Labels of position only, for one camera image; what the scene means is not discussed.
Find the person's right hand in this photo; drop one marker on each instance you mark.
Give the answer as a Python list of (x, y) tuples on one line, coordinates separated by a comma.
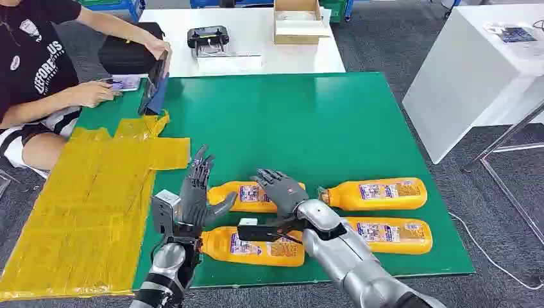
[(95, 93)]

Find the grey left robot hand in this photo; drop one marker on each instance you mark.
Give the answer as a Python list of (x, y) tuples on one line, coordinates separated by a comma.
[(193, 200)]

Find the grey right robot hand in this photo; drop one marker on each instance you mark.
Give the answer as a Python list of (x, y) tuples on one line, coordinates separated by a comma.
[(284, 191)]

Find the person's left hand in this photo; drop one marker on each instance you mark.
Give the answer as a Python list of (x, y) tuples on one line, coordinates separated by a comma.
[(158, 46)]

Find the orange detergent bottle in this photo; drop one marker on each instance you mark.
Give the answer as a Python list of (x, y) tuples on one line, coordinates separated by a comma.
[(250, 195), (395, 236), (378, 194), (250, 248)]

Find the dark tablet with blue cover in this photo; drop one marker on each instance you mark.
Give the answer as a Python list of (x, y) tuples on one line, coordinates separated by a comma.
[(154, 91)]

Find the black bag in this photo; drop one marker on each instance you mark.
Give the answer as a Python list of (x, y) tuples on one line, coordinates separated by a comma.
[(127, 51)]

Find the pale phone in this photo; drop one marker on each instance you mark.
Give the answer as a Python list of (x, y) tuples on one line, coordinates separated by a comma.
[(127, 81)]

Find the black handheld device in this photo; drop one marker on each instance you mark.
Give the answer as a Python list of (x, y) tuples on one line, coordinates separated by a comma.
[(207, 37)]

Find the blue crate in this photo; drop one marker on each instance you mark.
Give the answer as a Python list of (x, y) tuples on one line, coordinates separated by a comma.
[(123, 8)]

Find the green mat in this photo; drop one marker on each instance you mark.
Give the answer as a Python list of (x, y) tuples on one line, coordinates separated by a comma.
[(289, 127)]

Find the person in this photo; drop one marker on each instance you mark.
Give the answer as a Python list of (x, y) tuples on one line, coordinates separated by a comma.
[(34, 63)]

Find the yellow sheet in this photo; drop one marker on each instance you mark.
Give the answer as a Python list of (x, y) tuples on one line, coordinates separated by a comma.
[(93, 204)]

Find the white table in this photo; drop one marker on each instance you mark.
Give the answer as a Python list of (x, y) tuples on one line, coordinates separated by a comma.
[(259, 42)]

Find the open cardboard box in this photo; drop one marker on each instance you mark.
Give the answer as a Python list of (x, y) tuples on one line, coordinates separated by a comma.
[(297, 29)]

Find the clear plastic bag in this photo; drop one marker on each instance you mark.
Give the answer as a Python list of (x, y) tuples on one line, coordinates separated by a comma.
[(297, 15)]

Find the green crate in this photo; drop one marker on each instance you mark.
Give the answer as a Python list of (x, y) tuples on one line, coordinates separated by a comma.
[(335, 9)]

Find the white desk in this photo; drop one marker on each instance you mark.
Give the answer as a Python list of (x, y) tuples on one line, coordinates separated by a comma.
[(463, 76)]

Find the blue printed sheet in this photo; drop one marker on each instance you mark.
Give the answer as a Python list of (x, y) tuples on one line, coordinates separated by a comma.
[(516, 34)]

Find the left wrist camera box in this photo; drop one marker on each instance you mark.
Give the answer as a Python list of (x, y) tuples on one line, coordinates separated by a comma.
[(163, 210)]

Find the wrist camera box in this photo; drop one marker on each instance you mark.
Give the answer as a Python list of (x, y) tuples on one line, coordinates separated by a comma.
[(163, 210), (259, 231)]

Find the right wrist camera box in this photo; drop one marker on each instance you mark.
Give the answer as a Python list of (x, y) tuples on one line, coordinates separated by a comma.
[(259, 231)]

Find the metal frame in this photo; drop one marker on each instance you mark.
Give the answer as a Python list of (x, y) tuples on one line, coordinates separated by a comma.
[(499, 142)]

